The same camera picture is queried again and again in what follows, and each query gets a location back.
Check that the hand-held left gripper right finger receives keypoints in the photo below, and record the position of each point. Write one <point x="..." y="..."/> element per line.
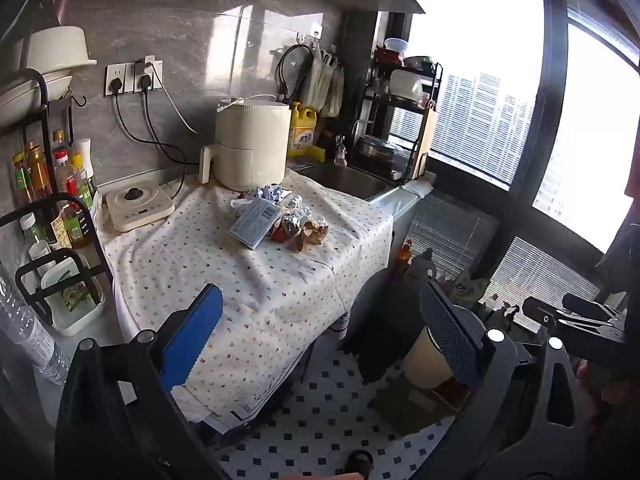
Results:
<point x="450" y="335"/>

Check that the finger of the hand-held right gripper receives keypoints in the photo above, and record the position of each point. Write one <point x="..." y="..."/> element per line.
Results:
<point x="537" y="312"/>
<point x="580" y="302"/>

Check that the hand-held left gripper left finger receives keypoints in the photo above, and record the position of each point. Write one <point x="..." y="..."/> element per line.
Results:
<point x="192" y="335"/>

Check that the beige trash bin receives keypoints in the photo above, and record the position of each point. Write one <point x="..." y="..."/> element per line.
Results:
<point x="427" y="360"/>

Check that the grey-blue box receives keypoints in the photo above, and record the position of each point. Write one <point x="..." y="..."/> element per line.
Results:
<point x="256" y="222"/>

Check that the brown paper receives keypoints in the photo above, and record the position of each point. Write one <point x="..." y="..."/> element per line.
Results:
<point x="312" y="232"/>

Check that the silver wrapper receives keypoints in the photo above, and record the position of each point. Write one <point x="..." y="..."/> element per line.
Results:
<point x="267" y="194"/>

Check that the person's right hand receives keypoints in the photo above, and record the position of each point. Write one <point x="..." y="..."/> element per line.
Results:
<point x="612" y="395"/>

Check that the floral white tablecloth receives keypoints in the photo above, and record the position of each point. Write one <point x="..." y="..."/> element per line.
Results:
<point x="240" y="280"/>

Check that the white plastic container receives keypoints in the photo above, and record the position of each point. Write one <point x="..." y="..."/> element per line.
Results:
<point x="72" y="300"/>

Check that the black slipper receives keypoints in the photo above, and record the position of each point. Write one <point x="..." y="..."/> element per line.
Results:
<point x="359" y="462"/>

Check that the clear plastic water bottle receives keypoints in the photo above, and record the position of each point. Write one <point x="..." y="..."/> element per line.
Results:
<point x="30" y="330"/>

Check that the small white toy car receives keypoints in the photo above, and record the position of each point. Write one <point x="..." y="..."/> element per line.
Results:
<point x="294" y="201"/>

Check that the white cap clear bottle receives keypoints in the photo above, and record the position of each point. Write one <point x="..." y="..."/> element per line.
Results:
<point x="36" y="240"/>

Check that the steel sink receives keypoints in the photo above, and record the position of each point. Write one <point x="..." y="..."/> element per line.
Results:
<point x="345" y="180"/>

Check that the yellow cap sauce bottle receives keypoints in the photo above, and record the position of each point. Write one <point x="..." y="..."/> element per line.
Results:
<point x="82" y="180"/>

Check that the wooden cutting board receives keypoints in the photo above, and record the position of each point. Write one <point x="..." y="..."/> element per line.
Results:
<point x="426" y="140"/>

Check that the cream air fryer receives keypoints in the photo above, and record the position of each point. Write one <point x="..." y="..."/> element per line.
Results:
<point x="250" y="145"/>

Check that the steel pot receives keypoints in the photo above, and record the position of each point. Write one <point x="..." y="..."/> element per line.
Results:
<point x="375" y="147"/>

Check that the red cap sauce bottle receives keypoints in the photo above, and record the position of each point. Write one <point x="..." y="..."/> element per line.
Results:
<point x="66" y="172"/>

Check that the small pink glass bottle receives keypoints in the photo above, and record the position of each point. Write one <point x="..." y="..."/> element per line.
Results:
<point x="342" y="152"/>

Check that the white top shaker bottle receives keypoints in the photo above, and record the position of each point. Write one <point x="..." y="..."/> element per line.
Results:
<point x="84" y="152"/>

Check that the yellow sponge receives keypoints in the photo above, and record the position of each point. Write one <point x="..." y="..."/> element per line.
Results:
<point x="317" y="153"/>

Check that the amber sauce bottle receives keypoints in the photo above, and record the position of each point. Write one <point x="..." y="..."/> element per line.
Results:
<point x="37" y="172"/>

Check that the yellow detergent bottle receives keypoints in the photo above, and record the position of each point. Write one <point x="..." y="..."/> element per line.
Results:
<point x="301" y="132"/>

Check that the black dish rack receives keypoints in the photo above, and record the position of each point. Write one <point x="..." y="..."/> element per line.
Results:
<point x="400" y="110"/>

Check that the gold cap dark bottle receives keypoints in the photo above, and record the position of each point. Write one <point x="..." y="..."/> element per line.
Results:
<point x="59" y="142"/>

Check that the white charger plug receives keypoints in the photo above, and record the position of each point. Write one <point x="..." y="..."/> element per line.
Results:
<point x="149" y="63"/>

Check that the hanging cloth bags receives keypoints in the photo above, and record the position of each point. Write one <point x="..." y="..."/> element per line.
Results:
<point x="322" y="82"/>

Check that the large white bowl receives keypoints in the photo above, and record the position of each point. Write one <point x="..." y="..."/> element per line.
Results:
<point x="55" y="55"/>

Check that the black window frame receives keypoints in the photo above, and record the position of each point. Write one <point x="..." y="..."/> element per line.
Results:
<point x="552" y="110"/>

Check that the white wall socket plate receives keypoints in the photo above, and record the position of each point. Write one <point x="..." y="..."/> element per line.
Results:
<point x="119" y="80"/>
<point x="149" y="76"/>

